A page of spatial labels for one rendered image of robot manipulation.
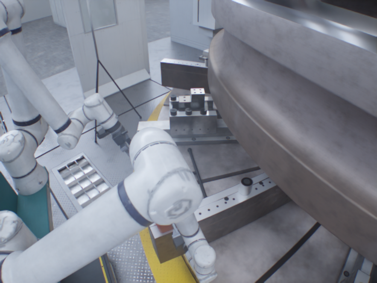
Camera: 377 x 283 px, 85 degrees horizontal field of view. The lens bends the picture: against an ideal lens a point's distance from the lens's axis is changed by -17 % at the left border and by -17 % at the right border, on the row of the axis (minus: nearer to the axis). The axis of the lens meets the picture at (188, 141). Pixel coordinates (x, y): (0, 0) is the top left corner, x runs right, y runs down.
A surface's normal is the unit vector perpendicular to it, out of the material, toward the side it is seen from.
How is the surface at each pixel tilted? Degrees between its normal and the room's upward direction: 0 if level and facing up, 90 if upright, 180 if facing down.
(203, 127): 90
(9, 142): 12
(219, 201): 0
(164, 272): 0
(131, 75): 37
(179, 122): 90
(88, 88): 90
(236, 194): 0
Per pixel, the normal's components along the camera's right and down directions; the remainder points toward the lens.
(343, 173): -0.57, -0.29
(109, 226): 0.02, 0.11
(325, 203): -0.81, 0.38
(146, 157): -0.44, -0.55
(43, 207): 0.00, -0.76
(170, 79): -0.33, 0.61
